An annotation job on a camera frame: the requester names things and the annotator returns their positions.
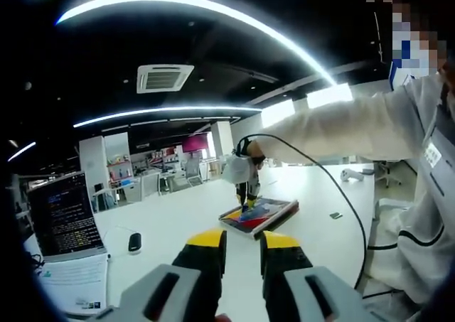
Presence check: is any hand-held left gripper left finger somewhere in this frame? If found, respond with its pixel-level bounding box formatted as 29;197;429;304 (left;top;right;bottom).
95;228;228;322

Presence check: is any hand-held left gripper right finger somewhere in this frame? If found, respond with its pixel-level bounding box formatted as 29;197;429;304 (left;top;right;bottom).
260;230;388;322

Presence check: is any large yellow triangle tangram piece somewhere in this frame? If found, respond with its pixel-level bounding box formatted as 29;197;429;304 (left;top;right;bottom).
220;210;246;222

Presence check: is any colourful tangram pattern sheet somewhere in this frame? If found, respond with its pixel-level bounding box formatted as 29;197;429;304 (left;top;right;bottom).
218;196;300;242

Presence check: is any large red triangle tangram piece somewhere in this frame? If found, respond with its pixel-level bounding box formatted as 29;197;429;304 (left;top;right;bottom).
230;219;267;232

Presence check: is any white printed paper sheet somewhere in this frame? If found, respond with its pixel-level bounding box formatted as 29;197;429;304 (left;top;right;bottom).
37;253;109;318

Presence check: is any person's right hand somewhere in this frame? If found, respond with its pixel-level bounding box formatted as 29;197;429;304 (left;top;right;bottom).
237;138;267;167

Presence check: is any white office chair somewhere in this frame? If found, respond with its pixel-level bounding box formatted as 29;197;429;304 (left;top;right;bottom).
184;157;204;187
375;160;402;188

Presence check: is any black computer mouse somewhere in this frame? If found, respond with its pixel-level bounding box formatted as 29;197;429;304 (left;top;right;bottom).
128;232;143;256

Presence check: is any white game controller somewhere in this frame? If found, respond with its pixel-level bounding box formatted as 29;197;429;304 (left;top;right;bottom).
340;168;364;183

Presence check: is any white ceiling light strip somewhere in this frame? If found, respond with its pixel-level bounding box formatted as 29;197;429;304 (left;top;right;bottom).
55;0;338;87
73;105;263;129
6;141;37;163

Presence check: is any ceiling air conditioner unit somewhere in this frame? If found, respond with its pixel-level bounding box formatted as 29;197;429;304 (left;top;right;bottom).
136;64;196;95

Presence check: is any silver laptop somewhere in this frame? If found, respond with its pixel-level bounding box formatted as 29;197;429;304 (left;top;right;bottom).
26;171;109;266

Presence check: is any grey chest-worn device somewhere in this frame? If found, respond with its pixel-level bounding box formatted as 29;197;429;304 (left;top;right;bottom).
414;115;455;209

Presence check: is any pink wall sign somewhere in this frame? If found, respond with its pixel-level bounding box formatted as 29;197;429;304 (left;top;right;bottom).
182;134;208;153

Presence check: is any black cable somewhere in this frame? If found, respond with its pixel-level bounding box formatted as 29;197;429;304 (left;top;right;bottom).
237;132;369;291

